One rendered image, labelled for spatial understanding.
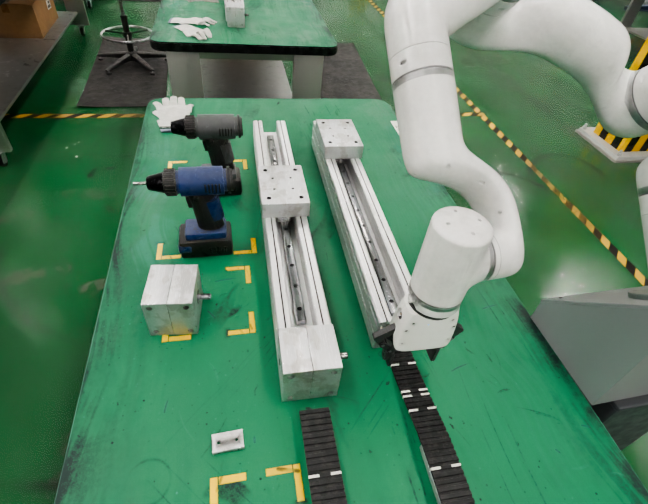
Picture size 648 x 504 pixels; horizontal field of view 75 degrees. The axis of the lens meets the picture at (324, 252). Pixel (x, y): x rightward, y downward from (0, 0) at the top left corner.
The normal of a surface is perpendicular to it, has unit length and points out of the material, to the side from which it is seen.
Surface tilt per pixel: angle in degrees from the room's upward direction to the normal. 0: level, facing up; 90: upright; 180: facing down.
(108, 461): 0
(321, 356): 0
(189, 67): 90
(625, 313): 90
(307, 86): 90
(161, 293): 0
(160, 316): 90
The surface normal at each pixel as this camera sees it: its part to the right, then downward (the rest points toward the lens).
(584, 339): -0.97, 0.08
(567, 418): 0.09, -0.72
